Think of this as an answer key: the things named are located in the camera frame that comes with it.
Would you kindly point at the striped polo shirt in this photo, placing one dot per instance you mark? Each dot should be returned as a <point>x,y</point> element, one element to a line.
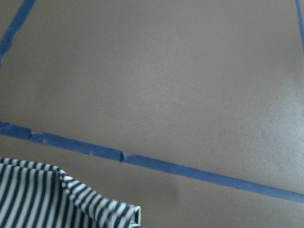
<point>38,195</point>

